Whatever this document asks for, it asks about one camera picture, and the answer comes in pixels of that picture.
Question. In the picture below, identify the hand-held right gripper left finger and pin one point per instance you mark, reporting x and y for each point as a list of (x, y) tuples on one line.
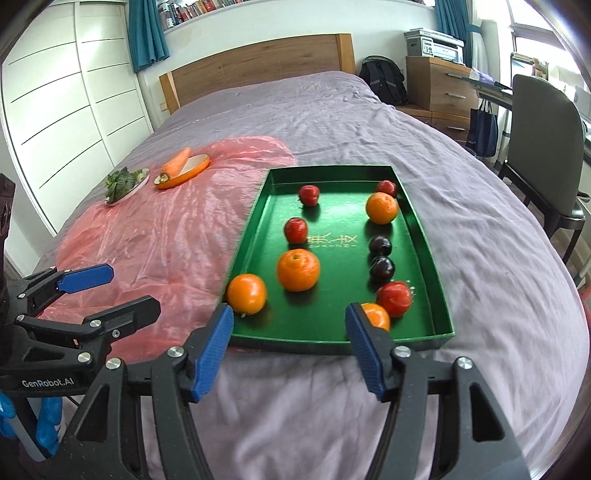
[(212, 350)]

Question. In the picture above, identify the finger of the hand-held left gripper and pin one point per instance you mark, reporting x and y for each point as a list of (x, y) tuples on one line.
[(134, 311), (87, 278)]

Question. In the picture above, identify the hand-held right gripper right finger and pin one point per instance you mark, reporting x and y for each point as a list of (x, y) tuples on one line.
[(364, 350)]

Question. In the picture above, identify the orange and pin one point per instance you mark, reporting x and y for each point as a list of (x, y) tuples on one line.
[(382, 208), (298, 270), (377, 317), (246, 293)]

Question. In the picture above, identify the green tray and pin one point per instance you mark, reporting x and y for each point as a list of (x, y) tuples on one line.
[(332, 304)]

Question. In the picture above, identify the red apple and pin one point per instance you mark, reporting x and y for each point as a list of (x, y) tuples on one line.
[(309, 194), (395, 298), (387, 186)]

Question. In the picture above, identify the dark purple plum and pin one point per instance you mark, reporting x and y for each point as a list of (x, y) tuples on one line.
[(380, 245), (382, 269)]

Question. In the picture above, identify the red plum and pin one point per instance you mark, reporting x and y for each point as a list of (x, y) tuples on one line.
[(295, 230)]

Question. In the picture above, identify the person's left hand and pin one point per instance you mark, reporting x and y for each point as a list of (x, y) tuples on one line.
[(48, 420)]

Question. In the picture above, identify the pink plastic sheet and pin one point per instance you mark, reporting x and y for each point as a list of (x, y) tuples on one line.
[(161, 240)]

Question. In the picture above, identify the green leafy vegetable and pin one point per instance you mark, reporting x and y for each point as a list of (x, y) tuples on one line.
[(122, 180)]

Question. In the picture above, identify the white plate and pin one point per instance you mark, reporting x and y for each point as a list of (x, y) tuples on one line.
[(140, 184)]

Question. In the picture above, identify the carrot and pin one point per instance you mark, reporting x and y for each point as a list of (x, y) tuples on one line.
[(178, 164)]

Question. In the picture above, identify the orange oval dish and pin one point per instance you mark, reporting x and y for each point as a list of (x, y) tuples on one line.
[(195, 166)]

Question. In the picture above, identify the white wardrobe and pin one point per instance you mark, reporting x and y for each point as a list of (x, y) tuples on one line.
[(60, 101)]

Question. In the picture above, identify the teal curtain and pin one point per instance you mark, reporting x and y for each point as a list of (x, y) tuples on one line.
[(455, 18), (147, 37)]

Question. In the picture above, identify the navy tote bag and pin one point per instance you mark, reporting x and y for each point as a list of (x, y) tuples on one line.
[(482, 131)]

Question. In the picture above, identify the black backpack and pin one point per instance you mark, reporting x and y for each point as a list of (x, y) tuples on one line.
[(383, 81)]

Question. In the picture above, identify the wooden dresser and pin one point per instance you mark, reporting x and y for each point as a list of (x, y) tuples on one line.
[(438, 87)]

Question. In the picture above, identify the wooden headboard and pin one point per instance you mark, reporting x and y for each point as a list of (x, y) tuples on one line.
[(258, 64)]

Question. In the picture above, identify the grey chair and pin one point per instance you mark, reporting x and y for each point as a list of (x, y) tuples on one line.
[(545, 138)]

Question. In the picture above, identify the row of books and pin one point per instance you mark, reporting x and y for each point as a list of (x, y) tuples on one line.
[(194, 8)]

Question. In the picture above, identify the glass desk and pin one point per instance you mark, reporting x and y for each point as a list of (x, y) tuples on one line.
[(489, 85)]

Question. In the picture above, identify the white printer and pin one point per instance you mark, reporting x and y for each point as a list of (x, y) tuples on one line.
[(436, 44)]

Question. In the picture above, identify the side window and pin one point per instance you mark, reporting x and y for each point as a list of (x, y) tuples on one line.
[(540, 41)]

